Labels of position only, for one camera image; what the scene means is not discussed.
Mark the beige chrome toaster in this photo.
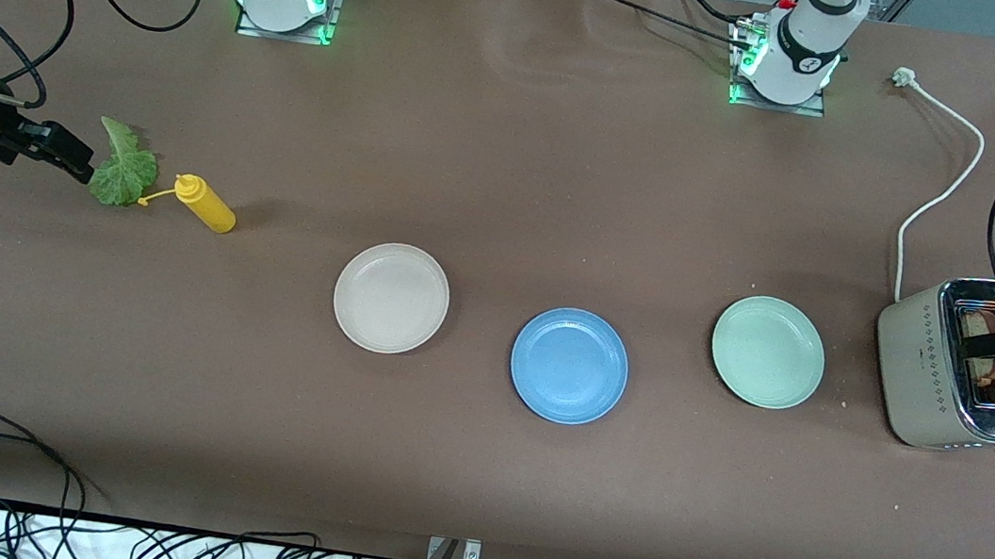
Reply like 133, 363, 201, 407
861, 265, 995, 468

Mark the green round plate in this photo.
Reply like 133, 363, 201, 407
704, 289, 834, 417

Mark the green lettuce leaf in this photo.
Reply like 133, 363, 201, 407
86, 114, 165, 213

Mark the yellow squeeze bottle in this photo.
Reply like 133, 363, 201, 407
134, 168, 243, 237

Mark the blue round plate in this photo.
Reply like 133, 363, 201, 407
502, 301, 637, 433

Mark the white toaster power cable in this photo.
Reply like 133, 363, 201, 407
864, 66, 995, 312

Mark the black cable on table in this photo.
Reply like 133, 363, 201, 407
583, 0, 762, 53

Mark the white round plate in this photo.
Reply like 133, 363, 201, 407
327, 236, 457, 362

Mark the brown bread slice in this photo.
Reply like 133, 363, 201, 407
954, 309, 995, 385

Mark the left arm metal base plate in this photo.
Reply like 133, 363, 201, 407
725, 14, 839, 120

